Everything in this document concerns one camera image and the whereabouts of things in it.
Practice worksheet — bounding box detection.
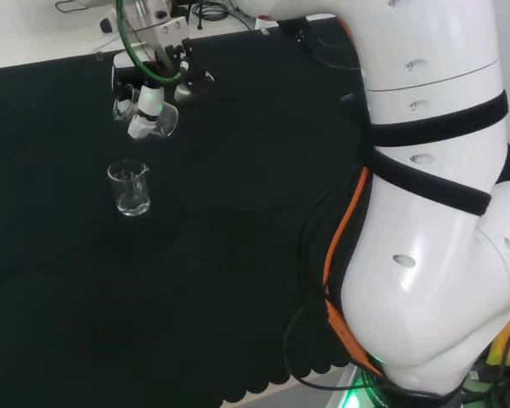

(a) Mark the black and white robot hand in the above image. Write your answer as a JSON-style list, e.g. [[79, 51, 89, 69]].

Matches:
[[110, 37, 217, 141]]

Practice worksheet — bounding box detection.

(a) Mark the small clear glass beaker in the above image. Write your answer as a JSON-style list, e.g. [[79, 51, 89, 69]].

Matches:
[[112, 95, 180, 139]]

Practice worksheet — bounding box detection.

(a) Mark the clear glass beaker with markings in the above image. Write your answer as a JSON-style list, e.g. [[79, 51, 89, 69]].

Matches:
[[106, 160, 151, 218]]

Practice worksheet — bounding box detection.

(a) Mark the black bench cloth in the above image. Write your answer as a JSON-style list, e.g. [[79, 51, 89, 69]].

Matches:
[[0, 15, 373, 408]]

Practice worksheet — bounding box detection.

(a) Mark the yellow stop button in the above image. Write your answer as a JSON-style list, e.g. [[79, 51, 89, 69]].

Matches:
[[485, 318, 510, 386]]

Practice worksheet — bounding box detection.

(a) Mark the green cable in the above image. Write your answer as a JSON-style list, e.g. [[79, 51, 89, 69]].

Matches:
[[116, 0, 186, 84]]

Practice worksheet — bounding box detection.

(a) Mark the coiled black cable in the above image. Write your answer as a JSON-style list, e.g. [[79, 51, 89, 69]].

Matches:
[[192, 0, 231, 23]]

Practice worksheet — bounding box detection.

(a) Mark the orange cable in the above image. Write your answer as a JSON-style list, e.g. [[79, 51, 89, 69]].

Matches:
[[321, 16, 386, 380]]

